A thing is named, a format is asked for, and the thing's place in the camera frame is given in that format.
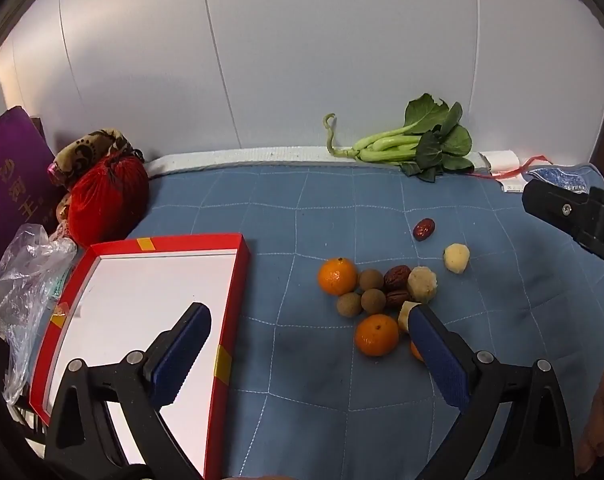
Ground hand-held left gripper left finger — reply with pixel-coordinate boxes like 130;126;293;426
44;302;213;480

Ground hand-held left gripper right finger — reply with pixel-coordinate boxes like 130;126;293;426
408;304;575;480

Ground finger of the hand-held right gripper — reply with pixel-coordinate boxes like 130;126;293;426
524;181;604;271

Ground peeled white water chestnut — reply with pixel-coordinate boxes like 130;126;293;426
397;301;419;335
407;266;439;305
442;243;471;275

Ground red cardboard tray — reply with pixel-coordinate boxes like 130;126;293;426
29;232;251;480

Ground brown longan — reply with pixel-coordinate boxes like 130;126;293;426
337;292;363;318
358;269;385;292
361;288;387;314

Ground person's right hand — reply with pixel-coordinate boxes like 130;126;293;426
574;314;604;476

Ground blue white plastic packet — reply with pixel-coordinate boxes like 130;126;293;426
527;164;603;191

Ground blue quilted mat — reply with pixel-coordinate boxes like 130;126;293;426
126;162;604;480

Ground red velvet pouch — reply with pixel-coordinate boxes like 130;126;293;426
64;152;150;250

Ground clear plastic bag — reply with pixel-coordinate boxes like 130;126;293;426
0;224;77;406

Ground green bok choy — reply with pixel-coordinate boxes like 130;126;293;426
323;92;475;183

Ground brown patterned cloth bag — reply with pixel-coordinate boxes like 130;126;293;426
49;128;145;236

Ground purple gift box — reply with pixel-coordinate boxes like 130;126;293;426
0;106;62;261

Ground red string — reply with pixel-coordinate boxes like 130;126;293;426
469;156;553;181

